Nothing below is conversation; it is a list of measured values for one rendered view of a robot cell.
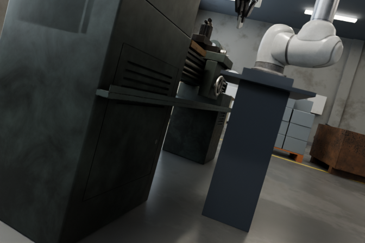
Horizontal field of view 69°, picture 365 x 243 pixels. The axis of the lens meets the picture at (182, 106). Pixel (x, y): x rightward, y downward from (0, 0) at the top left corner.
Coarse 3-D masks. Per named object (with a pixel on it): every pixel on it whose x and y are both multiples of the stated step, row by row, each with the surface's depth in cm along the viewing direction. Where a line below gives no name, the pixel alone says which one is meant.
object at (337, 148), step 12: (324, 132) 441; (336, 132) 404; (348, 132) 378; (312, 144) 472; (324, 144) 430; (336, 144) 394; (348, 144) 379; (360, 144) 378; (312, 156) 462; (324, 156) 420; (336, 156) 386; (348, 156) 380; (360, 156) 378; (336, 168) 381; (348, 168) 380; (360, 168) 379; (360, 180) 389
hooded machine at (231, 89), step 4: (236, 72) 814; (228, 84) 818; (232, 84) 814; (228, 88) 813; (232, 88) 809; (236, 88) 806; (228, 92) 813; (232, 92) 809; (232, 96) 809; (232, 104) 808; (228, 116) 811
